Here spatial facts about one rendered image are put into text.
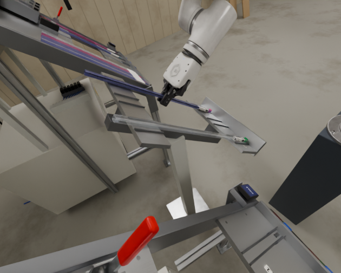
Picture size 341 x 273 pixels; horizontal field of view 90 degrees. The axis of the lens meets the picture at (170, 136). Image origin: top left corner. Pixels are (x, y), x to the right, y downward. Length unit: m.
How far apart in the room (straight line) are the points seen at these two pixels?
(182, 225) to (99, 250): 0.14
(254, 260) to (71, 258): 0.31
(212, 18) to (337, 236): 1.33
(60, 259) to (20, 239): 1.60
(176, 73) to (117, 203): 1.14
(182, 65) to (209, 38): 0.10
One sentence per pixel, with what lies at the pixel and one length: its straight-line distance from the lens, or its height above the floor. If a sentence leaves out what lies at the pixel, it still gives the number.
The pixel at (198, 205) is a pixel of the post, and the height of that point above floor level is 0.01.
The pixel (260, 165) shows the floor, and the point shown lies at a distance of 1.53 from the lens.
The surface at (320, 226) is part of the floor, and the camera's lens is 1.46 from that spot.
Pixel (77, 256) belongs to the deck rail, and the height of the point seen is 1.04.
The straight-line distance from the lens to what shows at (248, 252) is 0.43.
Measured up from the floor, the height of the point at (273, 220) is 0.73.
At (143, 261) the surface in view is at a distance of 0.28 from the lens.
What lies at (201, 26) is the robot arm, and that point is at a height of 1.08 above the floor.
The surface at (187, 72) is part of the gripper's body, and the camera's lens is 0.54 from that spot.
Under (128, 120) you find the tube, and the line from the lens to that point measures 0.33.
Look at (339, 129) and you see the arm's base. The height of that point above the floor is 0.71.
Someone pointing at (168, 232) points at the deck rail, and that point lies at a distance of 0.30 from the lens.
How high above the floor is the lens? 1.25
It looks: 48 degrees down
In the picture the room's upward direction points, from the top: 14 degrees counter-clockwise
